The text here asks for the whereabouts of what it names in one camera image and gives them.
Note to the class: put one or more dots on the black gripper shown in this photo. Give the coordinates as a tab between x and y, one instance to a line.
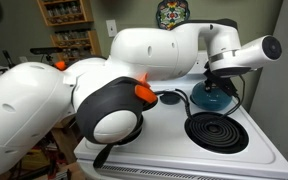
225	84

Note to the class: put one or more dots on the blue kettle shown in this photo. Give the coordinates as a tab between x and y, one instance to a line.
213	100

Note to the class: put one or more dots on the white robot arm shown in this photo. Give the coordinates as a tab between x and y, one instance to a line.
107	96

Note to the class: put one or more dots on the white electric stove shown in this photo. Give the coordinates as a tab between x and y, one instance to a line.
204	145

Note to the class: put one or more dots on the small blue spoon rest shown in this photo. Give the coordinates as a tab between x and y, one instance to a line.
169	99

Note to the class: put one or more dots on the black frying pan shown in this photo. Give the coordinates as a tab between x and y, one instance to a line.
104	153

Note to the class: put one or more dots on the wooden spice rack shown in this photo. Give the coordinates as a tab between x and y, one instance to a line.
76	44

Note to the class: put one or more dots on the wooden side table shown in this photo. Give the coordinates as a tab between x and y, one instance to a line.
67	136

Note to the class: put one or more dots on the upper wooden spice shelf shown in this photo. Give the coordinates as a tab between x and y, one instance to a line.
65	12

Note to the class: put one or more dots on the yellow crate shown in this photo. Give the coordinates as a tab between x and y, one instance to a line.
34	159

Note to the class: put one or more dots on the colourful decorative wall plate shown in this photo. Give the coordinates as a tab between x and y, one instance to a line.
171	12

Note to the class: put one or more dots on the white wall switch plate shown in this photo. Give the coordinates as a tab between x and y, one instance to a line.
111	28

